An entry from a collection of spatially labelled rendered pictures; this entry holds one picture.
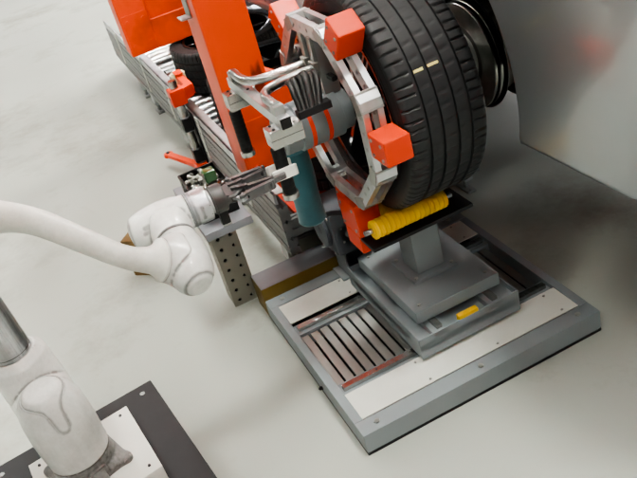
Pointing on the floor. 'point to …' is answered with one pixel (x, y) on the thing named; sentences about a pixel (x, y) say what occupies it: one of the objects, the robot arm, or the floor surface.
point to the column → (233, 267)
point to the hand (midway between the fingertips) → (282, 170)
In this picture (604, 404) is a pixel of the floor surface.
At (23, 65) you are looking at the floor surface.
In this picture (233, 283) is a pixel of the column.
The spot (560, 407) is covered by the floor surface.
